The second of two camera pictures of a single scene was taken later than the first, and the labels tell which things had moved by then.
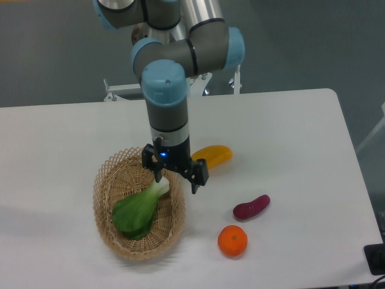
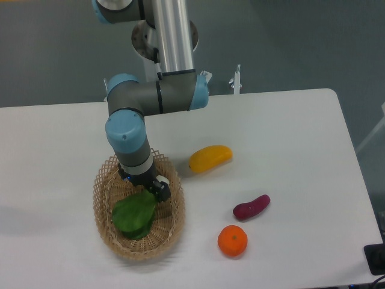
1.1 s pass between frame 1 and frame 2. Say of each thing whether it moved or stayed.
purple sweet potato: stayed
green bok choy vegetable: stayed
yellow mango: stayed
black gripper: moved
